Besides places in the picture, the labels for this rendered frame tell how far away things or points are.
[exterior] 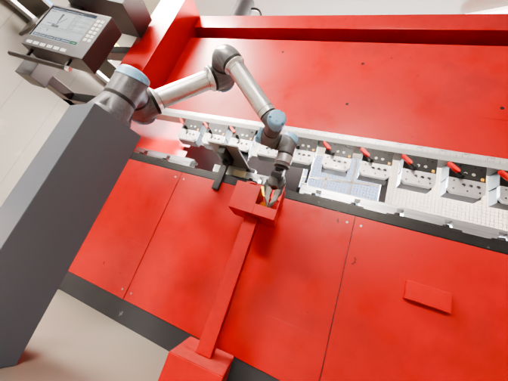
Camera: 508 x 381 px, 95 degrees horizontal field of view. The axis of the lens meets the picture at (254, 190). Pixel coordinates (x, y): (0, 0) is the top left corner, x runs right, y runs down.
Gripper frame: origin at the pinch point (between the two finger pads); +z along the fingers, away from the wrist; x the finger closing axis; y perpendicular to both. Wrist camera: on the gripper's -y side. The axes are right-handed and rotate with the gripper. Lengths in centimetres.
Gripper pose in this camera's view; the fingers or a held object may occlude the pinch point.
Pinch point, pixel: (268, 204)
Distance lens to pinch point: 101.5
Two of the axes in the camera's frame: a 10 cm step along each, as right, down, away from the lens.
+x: -9.4, -2.8, 2.0
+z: -3.2, 9.3, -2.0
